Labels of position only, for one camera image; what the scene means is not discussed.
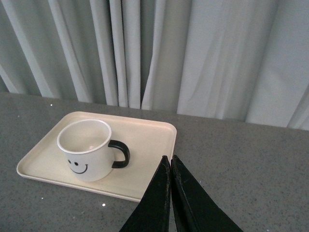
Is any grey pleated curtain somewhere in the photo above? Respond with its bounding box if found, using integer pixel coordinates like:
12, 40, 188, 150
0, 0, 309, 130

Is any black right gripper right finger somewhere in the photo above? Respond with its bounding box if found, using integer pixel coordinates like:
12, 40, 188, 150
171, 155, 242, 232

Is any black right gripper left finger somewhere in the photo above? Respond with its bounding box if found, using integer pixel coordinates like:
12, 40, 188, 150
120, 156, 171, 232

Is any cream rectangular tray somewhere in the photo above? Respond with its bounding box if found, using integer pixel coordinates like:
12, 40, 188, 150
16, 112, 177, 202

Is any white smiley mug black handle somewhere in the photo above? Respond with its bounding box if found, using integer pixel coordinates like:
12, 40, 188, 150
57, 119, 130, 182

